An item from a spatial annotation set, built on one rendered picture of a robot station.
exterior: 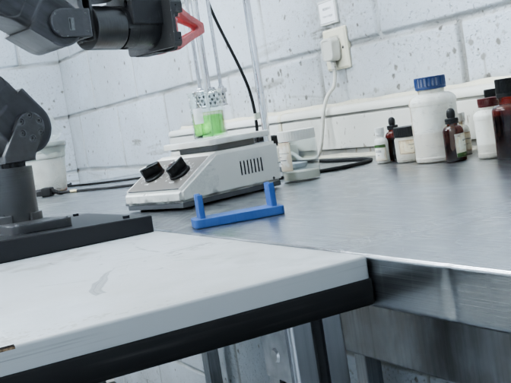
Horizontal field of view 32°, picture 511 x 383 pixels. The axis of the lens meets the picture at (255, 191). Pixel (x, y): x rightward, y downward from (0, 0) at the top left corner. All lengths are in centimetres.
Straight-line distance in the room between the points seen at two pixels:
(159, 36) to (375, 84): 65
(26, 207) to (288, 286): 53
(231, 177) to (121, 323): 71
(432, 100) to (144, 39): 44
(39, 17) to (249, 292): 60
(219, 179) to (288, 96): 84
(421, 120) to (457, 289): 80
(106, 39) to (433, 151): 51
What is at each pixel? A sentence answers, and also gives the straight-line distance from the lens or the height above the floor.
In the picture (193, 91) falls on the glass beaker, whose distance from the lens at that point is 129.
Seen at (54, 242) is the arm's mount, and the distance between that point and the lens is 96.
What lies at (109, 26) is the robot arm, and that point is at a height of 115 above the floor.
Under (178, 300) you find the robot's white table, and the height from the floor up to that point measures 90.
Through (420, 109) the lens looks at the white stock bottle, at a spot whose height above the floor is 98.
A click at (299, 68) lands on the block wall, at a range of 199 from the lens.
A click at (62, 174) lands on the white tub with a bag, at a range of 225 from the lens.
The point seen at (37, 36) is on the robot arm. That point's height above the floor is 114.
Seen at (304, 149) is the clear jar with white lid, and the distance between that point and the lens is 136.
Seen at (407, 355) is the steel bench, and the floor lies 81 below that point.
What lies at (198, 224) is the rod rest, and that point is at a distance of 95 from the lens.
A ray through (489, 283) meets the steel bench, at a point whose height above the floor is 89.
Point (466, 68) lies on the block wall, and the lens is 156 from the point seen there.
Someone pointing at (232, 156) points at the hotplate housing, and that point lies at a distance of 125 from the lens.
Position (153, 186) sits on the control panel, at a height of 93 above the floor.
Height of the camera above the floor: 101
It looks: 5 degrees down
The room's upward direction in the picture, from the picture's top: 9 degrees counter-clockwise
